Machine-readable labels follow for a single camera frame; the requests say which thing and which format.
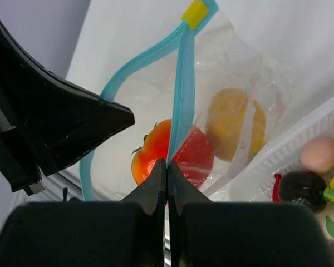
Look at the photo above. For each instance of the pink peach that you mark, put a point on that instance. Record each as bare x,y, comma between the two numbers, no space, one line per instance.
318,155

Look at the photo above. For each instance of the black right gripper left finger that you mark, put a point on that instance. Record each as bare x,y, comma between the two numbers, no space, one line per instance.
129,232

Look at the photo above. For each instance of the white perforated plastic basket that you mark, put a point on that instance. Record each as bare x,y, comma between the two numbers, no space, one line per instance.
256,182

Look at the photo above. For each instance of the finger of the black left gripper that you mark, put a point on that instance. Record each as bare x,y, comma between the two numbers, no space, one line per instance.
47,123

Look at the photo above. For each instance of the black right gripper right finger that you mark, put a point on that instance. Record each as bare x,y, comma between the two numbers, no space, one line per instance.
206,233

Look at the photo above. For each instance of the clear zip top bag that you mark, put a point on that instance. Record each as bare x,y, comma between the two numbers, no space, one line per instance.
169,87

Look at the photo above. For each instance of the dark purple plum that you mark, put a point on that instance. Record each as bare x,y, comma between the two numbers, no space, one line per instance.
304,188

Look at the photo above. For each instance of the aluminium rail frame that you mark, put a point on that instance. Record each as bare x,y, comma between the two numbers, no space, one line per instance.
54,186

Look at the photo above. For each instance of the red chili pepper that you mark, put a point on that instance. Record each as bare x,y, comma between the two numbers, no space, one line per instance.
275,197

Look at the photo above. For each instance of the yellow orange fruit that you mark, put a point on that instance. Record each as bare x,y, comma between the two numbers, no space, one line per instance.
225,118

